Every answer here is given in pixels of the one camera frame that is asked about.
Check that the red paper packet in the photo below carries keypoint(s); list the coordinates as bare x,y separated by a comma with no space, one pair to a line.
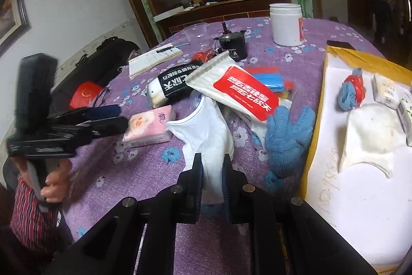
85,94

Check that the red and blue packets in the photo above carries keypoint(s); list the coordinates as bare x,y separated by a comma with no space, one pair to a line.
270,78

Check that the white notebook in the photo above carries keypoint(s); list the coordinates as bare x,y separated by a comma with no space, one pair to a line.
151,61

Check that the small red packet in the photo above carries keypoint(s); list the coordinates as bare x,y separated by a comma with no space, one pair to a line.
202,56

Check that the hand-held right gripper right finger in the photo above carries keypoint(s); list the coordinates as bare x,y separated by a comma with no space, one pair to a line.
227,180

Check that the clear plastic cup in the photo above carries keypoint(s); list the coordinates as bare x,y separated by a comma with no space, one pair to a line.
196,33

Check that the white red tissue pack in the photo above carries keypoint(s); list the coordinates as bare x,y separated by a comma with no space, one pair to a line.
238,89

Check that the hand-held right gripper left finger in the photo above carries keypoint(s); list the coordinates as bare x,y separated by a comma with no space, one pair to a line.
198,173

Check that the white sock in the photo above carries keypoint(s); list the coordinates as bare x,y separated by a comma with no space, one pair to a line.
206,130

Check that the black phone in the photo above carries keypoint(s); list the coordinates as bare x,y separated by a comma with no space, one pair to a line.
341,45

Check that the yellow cardboard box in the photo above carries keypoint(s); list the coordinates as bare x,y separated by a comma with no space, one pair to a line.
354,207

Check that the blue and red sock ball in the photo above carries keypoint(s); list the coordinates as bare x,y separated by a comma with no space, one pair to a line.
349,94

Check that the framed wall picture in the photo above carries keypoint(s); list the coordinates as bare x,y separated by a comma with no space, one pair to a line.
11,17

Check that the black bag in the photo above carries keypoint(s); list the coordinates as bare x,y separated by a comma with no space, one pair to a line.
103,59

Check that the white plastic jar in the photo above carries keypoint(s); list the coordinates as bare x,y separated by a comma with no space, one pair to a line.
285,25

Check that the person's left forearm striped sleeve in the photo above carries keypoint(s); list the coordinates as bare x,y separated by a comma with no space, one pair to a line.
32,223

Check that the pink tissue pack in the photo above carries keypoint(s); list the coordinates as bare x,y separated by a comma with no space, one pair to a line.
148,126

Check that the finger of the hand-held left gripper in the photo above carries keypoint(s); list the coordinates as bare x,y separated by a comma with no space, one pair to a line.
109,128
103,111

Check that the person's left hand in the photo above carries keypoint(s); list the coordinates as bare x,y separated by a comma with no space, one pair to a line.
56,186

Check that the black pen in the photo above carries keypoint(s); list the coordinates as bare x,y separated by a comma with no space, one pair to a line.
165,49

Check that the white cloth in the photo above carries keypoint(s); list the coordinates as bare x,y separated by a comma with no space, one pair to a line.
370,136

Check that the black electric motor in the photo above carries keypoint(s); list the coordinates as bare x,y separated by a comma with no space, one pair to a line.
233,48

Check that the black tissue pack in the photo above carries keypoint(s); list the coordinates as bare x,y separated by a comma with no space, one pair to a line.
170,85

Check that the blue knitted glove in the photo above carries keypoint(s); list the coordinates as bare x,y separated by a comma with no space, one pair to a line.
288,139

